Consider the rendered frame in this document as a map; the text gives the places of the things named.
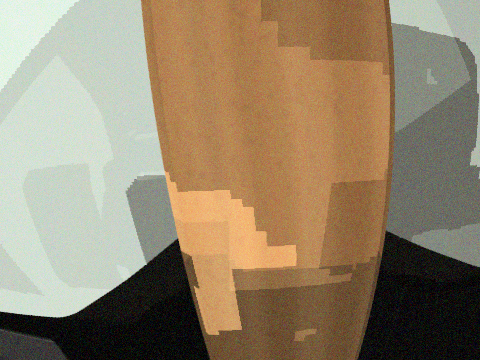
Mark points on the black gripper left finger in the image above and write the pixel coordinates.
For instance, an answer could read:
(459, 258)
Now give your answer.
(150, 316)

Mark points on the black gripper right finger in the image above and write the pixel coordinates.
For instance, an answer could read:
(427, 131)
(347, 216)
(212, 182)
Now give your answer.
(426, 306)

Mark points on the brown wooden board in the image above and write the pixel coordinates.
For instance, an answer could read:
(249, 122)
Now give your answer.
(276, 123)

